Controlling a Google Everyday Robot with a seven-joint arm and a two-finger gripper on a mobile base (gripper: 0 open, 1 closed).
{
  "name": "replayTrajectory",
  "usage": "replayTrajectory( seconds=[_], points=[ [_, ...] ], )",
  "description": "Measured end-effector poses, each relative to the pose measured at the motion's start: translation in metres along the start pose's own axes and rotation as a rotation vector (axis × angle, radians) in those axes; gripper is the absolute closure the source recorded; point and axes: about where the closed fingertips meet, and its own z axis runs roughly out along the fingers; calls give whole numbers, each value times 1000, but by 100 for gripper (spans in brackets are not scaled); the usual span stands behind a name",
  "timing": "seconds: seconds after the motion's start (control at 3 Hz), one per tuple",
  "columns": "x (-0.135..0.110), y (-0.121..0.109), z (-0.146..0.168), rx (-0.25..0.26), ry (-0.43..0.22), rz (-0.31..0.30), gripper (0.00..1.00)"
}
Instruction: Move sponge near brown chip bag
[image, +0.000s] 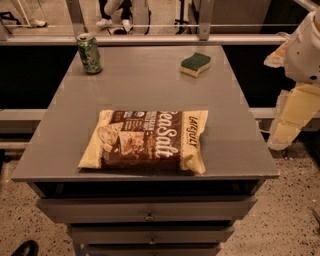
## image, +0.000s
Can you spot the white sneaker right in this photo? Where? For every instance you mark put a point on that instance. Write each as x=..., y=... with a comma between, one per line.
x=127, y=25

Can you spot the green soda can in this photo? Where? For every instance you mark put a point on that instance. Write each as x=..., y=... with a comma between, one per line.
x=89, y=53

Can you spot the white sneaker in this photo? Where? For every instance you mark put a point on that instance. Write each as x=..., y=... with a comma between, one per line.
x=127, y=25
x=104, y=23

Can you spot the brown sea salt chip bag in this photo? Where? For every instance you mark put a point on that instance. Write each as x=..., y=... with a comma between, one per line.
x=161, y=140

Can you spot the grey drawer cabinet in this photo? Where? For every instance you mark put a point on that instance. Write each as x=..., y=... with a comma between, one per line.
x=104, y=210

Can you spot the grey metal railing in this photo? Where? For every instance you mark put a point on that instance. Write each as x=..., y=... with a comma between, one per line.
x=72, y=10

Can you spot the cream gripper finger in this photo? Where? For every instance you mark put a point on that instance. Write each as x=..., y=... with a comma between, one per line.
x=300, y=106
x=276, y=58

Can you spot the green and yellow sponge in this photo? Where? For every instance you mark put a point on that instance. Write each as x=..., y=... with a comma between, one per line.
x=195, y=64

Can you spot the black shoe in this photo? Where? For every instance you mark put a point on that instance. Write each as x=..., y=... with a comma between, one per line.
x=28, y=248

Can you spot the white sneaker left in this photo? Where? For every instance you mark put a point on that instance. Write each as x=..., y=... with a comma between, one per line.
x=104, y=23

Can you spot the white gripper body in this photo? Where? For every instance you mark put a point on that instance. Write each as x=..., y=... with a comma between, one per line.
x=302, y=56

